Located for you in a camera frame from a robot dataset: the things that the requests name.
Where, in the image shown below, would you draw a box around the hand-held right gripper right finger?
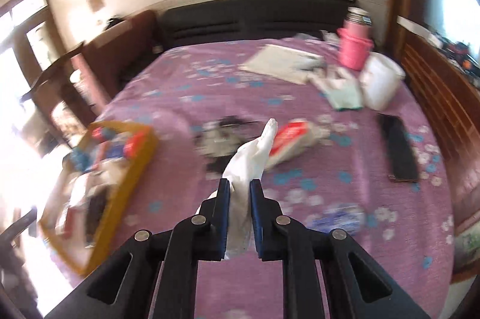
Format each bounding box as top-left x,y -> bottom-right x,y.
249,178 -> 432,319

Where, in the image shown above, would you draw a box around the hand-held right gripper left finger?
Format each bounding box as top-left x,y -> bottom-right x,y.
45,178 -> 231,319

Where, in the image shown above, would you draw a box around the white cloth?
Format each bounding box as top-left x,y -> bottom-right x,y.
221,118 -> 278,261

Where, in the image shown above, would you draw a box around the blue floral tissue pack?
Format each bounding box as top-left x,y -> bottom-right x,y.
311,204 -> 366,231

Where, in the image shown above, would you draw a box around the yellow storage box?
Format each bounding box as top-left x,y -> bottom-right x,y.
37,120 -> 160,276

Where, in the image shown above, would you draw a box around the white plastic bag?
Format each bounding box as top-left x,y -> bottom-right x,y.
195,124 -> 244,156

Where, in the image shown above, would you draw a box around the red label tissue pack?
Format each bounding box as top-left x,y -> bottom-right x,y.
264,118 -> 319,170

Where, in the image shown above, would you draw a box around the red and blue packet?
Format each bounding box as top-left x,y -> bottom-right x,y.
90,126 -> 113,145

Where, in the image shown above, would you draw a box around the white and green gloves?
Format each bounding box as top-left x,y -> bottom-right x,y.
307,66 -> 364,112

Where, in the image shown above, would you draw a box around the white paper sheet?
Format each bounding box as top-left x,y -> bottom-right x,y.
238,43 -> 325,85

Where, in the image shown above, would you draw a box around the black smartphone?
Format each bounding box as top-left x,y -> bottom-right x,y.
377,113 -> 420,182

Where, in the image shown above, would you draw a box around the white paper roll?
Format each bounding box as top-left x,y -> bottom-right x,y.
358,52 -> 406,111

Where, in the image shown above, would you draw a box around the pink insulated bottle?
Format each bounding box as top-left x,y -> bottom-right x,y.
336,7 -> 374,71

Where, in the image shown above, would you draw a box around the black padded headboard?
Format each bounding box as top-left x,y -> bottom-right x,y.
155,0 -> 351,53

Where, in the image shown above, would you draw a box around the dark wooden chair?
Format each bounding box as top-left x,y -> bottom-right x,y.
22,45 -> 98,155

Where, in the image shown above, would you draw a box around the brown wooden slatted cabinet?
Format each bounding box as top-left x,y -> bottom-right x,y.
395,15 -> 480,282

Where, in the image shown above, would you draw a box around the clutter of small items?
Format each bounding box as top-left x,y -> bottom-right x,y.
431,30 -> 480,80

